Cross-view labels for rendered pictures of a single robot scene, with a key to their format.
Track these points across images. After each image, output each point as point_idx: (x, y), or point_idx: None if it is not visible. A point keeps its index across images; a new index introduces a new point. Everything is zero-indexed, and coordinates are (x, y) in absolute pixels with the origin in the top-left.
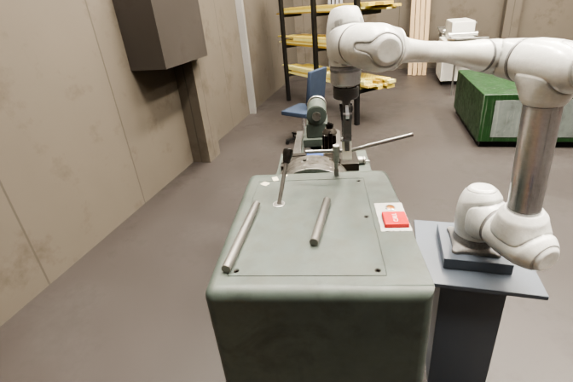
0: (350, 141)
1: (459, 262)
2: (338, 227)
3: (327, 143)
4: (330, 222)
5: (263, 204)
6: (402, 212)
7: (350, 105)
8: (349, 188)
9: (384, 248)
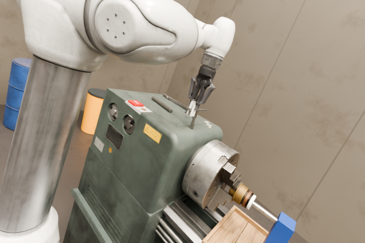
0: (191, 101)
1: None
2: (153, 103)
3: None
4: (157, 105)
5: None
6: (135, 103)
7: (196, 75)
8: (173, 120)
9: (130, 96)
